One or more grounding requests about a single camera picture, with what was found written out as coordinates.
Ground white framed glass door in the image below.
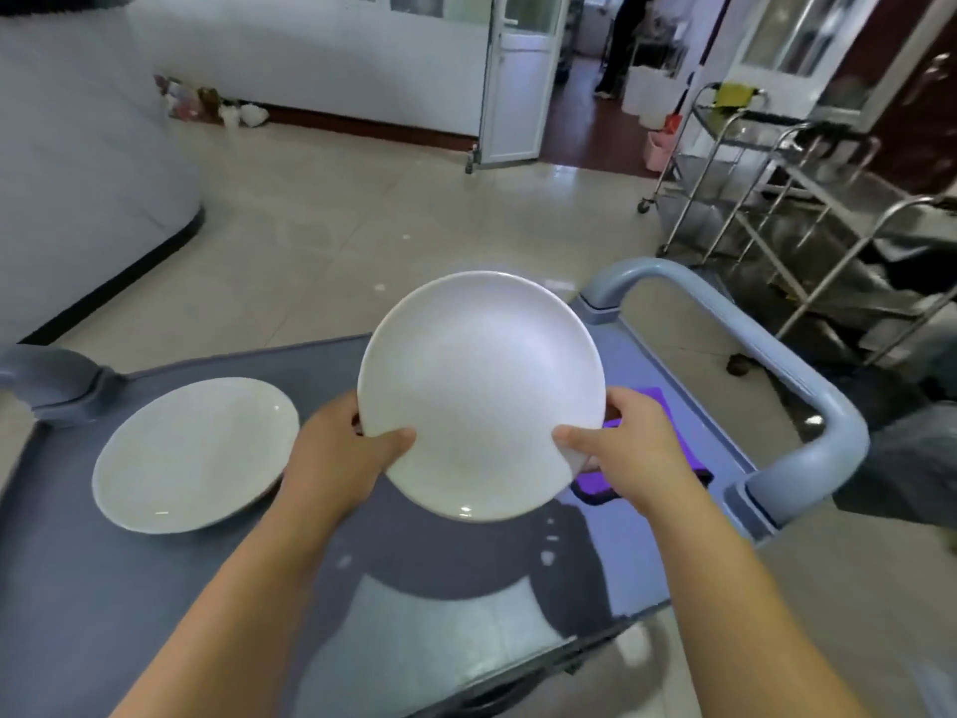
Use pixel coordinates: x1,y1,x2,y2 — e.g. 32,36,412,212
465,0,573,175
718,0,954,131

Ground white round plate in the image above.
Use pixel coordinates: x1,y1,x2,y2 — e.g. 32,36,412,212
356,271,607,523
92,377,301,535

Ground person's left forearm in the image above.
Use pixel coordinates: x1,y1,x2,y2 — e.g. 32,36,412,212
111,471,375,718

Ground pink plastic bucket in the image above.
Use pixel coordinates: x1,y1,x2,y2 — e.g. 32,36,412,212
645,130,681,173

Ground person's right hand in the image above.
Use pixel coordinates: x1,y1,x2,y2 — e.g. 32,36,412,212
552,386,707,523

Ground white plastic bin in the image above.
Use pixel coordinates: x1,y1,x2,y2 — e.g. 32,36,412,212
622,65,677,129

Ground person's right forearm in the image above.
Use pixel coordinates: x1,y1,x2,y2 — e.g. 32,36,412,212
632,478,872,718

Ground purple cleaning cloth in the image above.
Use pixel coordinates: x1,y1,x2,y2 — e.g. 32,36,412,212
572,387,715,506

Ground stainless steel trolley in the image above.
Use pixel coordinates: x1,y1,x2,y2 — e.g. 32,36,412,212
736,123,957,382
637,82,883,262

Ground grey plastic service cart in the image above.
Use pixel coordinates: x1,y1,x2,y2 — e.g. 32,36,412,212
0,257,872,718

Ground person's left hand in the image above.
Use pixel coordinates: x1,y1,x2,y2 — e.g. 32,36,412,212
283,390,417,531

